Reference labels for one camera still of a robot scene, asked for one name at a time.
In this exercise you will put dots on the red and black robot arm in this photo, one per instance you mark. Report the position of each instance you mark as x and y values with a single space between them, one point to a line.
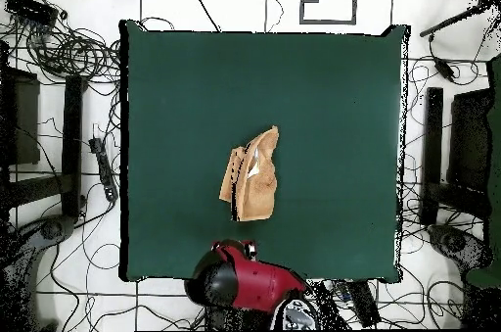
258 281

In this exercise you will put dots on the black oblong box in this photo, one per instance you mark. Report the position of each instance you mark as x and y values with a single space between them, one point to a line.
362 304

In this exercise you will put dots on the black upright bar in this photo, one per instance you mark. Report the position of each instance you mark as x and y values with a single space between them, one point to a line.
432 144
72 144

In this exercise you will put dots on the dark green fabric sheet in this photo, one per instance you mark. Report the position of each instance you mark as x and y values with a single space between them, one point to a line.
495 151

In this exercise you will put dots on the black power adapter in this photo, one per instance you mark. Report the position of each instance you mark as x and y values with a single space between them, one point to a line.
444 68

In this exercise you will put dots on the dark flat panel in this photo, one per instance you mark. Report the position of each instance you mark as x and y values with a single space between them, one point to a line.
25 120
469 140

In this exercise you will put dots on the black switch box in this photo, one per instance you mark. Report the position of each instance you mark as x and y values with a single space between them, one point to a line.
31 9

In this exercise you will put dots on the black tripod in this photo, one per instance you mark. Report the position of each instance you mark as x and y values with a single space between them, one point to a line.
450 22

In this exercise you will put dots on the black stand base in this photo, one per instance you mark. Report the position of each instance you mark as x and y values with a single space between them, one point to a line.
53 230
456 244

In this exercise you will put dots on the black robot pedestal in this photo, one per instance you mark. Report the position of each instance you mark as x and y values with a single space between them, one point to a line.
235 318

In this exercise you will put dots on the orange-tan terry towel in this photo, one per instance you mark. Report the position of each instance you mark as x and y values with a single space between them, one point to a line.
258 191

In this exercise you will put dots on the black power strip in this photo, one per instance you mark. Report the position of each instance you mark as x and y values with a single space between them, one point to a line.
103 167

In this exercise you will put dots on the dark green table cloth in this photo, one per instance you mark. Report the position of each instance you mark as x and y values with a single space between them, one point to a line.
195 112

